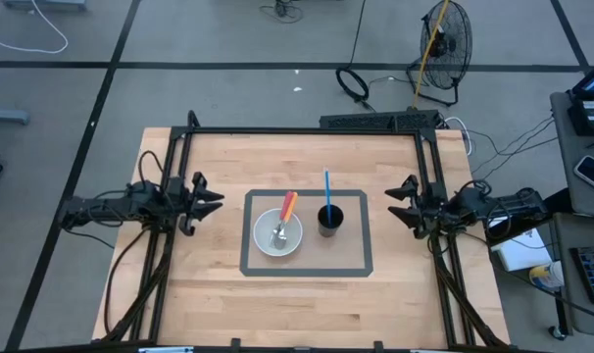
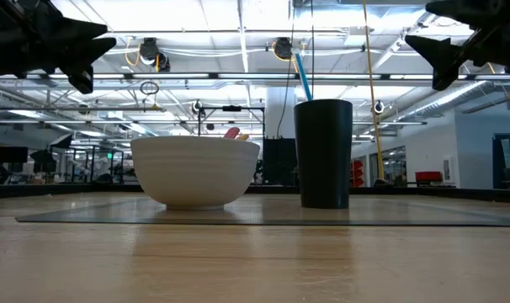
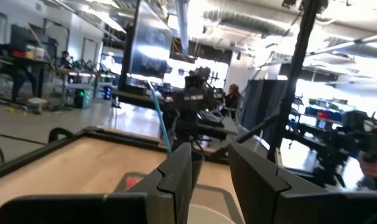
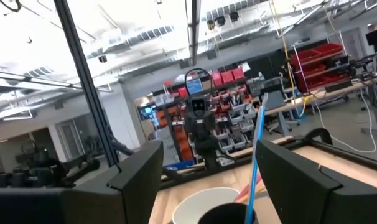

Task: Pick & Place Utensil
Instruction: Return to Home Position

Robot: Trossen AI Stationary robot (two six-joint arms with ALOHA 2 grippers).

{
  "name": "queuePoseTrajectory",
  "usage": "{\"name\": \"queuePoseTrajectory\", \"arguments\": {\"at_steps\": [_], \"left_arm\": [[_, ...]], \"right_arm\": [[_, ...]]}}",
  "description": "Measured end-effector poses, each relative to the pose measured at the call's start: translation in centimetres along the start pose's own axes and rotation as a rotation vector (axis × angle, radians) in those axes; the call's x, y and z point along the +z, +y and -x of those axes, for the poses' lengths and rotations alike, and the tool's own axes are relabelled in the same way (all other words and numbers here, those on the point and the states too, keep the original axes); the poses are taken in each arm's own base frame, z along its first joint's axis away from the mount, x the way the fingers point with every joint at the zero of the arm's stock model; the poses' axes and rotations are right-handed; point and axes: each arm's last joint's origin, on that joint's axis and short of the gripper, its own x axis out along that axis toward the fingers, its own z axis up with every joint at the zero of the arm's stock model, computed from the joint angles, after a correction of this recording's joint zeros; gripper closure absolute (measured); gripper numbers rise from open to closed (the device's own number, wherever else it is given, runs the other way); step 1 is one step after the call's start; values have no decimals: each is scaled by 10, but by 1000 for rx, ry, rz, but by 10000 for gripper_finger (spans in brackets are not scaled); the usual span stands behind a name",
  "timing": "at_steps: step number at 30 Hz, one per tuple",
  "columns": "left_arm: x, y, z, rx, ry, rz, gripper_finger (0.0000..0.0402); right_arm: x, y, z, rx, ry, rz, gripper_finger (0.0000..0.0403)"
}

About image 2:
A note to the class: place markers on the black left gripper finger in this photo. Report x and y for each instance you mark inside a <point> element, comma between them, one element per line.
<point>91,54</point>
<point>86,29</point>

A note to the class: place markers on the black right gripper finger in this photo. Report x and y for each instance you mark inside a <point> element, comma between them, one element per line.
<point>440,54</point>
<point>461,10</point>

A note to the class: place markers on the blue straw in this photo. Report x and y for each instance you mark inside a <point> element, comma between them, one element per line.
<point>304,78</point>

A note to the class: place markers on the black cup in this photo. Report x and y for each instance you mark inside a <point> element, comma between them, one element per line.
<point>324,155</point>

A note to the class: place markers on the white bowl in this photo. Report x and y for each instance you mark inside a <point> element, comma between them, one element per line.
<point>194,172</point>

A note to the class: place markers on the small black-white hanging reel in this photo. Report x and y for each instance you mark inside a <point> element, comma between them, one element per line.
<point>378,102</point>
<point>197,107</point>

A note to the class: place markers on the black tilted screen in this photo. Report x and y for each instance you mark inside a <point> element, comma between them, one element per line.
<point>62,141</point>

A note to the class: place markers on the black hooded lamp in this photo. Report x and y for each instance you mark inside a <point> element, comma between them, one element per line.
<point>42,160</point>

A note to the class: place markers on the small black monitor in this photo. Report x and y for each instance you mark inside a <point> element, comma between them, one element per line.
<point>12,154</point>

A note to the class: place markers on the red box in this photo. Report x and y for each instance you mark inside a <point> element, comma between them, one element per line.
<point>428,176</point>

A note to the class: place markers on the red storage bins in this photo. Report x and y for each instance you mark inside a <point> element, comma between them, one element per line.
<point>358,172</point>

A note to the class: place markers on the white building pillar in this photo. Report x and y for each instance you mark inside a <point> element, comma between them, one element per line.
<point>278,113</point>

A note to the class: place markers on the dark wall screen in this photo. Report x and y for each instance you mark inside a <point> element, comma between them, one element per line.
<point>509,160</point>

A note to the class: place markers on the black table frame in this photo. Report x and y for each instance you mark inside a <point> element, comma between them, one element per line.
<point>70,190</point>

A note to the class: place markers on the long overhead light rail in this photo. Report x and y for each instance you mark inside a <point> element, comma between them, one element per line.
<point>238,76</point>

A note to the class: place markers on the black camera gantry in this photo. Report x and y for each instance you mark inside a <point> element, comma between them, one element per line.
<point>232,108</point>

